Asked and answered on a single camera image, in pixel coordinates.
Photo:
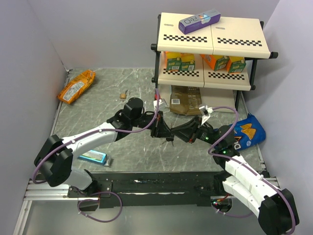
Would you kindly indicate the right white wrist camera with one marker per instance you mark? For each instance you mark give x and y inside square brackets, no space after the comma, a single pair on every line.
[206,112]

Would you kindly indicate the beige three-tier shelf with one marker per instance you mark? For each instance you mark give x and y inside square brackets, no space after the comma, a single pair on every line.
[240,37]

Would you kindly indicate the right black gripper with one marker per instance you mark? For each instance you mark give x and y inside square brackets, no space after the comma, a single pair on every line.
[189,131]

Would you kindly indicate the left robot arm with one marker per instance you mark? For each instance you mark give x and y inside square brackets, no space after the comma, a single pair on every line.
[55,158]

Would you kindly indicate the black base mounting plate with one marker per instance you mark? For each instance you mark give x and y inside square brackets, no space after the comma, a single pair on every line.
[158,188]

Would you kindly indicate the green yellow carton left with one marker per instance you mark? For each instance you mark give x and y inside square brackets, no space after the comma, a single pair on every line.
[173,61]

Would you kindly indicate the purple rectangular box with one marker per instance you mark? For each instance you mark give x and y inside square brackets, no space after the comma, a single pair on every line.
[199,21]

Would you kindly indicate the blue Doritos chip bag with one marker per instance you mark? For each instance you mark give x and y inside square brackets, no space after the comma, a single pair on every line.
[248,132]

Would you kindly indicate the green yellow carton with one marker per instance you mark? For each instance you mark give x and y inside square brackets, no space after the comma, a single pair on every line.
[173,61]
[187,62]

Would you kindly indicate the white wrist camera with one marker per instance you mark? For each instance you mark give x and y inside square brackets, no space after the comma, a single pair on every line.
[206,112]
[160,104]

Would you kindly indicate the orange snack bag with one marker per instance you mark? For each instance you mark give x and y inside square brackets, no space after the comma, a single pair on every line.
[73,90]

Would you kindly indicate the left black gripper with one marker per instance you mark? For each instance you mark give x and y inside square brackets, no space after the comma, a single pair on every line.
[160,128]

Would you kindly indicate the orange green carton tilted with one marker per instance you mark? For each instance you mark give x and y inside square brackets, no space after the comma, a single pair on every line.
[215,62]

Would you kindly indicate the brown coffee bag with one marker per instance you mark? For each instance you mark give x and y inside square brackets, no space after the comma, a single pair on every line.
[185,100]

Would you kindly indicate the blue snack bar packet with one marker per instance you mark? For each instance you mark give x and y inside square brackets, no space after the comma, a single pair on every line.
[96,157]

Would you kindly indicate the green orange carton right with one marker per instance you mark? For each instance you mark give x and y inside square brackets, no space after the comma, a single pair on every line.
[235,64]

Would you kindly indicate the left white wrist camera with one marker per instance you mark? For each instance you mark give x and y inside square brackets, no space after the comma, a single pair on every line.
[160,104]

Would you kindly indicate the brass padlock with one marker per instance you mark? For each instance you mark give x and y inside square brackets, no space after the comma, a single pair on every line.
[124,95]

